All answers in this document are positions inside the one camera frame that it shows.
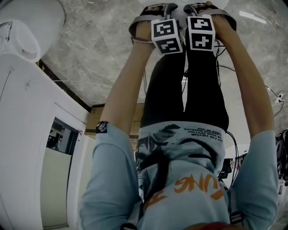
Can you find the person's right hand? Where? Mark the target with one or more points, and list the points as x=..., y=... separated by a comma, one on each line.
x=209, y=5

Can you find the white power strip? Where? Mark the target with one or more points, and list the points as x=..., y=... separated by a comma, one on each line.
x=280, y=97

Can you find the person's black trousers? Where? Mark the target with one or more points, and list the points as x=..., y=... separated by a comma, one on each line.
x=162, y=101

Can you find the black yellow striped baseboard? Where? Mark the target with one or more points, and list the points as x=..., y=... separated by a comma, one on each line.
x=65, y=87

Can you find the person's right forearm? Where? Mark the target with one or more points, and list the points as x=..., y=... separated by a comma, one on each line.
x=247, y=89

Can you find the dark glass window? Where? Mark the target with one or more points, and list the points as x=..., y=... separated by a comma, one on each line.
x=61, y=137

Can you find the red cap brim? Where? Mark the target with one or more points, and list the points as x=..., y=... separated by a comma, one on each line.
x=207, y=225

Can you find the plain brown cardboard box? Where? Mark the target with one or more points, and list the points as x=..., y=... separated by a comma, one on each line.
x=112, y=125

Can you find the black equipment clutter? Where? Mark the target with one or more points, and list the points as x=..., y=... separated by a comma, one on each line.
x=282, y=152

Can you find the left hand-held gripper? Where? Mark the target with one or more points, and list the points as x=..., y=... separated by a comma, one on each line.
x=166, y=36

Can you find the person's left forearm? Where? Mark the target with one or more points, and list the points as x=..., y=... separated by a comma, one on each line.
x=128, y=85

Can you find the person's light blue printed shirt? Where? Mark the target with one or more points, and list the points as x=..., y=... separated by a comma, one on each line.
x=108, y=179

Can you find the person's left hand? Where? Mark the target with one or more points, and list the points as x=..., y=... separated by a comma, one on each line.
x=154, y=9

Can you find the white rounded wall toilet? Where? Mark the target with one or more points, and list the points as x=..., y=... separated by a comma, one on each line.
x=33, y=27

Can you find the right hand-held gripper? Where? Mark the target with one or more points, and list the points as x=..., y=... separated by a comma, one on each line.
x=200, y=33

